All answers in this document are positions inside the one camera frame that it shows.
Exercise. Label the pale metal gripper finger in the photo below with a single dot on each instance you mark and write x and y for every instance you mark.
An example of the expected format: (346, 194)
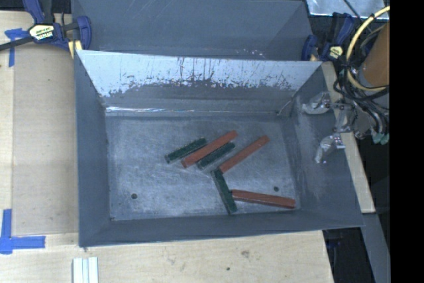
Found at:
(316, 106)
(328, 146)

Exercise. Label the red-brown flat block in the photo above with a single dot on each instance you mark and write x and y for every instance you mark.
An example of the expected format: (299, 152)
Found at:
(212, 147)
(263, 199)
(245, 154)

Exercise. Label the dark green flat block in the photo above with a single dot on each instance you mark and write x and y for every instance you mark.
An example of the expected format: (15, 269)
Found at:
(225, 192)
(185, 150)
(217, 155)

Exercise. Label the grey metal bin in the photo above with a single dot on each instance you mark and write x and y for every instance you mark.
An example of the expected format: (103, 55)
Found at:
(185, 26)

